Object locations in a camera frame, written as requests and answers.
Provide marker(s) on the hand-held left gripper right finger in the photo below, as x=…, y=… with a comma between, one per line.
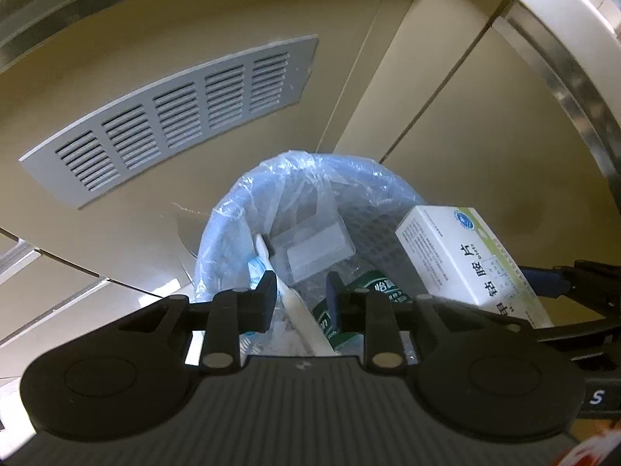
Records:
x=334, y=303

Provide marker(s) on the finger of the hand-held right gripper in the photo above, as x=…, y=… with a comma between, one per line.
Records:
x=543, y=281
x=592, y=332

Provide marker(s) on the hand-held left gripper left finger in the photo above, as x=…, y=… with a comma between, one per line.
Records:
x=268, y=301

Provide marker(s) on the blue disposable glove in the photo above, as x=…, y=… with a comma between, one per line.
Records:
x=256, y=272

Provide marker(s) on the cream plastic spoon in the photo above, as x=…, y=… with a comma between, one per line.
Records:
x=303, y=313

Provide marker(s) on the clear plastic bottle green label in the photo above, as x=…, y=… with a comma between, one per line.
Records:
x=383, y=287

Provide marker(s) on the clear plastic box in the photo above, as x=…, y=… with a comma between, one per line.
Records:
x=310, y=252

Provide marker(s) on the clear blue bin liner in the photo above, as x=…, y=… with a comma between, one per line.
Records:
x=228, y=242

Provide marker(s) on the white mesh waste bin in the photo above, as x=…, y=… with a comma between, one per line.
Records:
x=383, y=223

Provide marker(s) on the white medicine box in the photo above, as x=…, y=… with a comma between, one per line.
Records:
x=446, y=252

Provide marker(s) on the red and white clothing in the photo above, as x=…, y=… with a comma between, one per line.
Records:
x=592, y=454

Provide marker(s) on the plain beige cabinet door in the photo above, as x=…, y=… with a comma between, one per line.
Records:
x=485, y=155

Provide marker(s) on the grey cabinet vent grille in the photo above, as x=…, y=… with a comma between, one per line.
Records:
x=170, y=121

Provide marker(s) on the beige corner cabinet panel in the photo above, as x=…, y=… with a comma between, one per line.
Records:
x=412, y=58

